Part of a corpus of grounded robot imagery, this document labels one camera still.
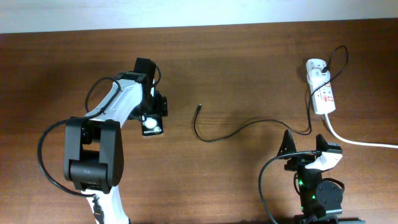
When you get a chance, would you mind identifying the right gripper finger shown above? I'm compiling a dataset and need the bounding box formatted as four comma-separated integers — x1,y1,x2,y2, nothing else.
277,129,297,159
316,134,329,152

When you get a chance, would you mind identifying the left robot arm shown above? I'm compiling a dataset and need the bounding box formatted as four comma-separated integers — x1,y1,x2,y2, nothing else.
63,58,168,223

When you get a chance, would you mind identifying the thin black charging cable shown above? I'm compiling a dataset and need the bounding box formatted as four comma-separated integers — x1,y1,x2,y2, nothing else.
193,45,349,143

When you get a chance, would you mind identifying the thick white power cord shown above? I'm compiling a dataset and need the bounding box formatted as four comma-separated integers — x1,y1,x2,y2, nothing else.
322,113,398,149

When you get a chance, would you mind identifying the white USB charger plug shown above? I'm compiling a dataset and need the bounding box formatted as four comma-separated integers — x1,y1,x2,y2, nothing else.
307,69,330,85

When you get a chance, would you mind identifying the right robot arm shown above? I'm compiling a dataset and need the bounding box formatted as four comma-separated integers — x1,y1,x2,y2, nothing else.
277,130,345,223

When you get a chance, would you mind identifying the black Galaxy flip phone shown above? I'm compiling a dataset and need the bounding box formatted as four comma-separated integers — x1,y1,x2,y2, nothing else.
142,116,164,137

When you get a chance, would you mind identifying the white power strip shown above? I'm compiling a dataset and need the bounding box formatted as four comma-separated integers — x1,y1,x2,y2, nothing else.
306,58,336,115

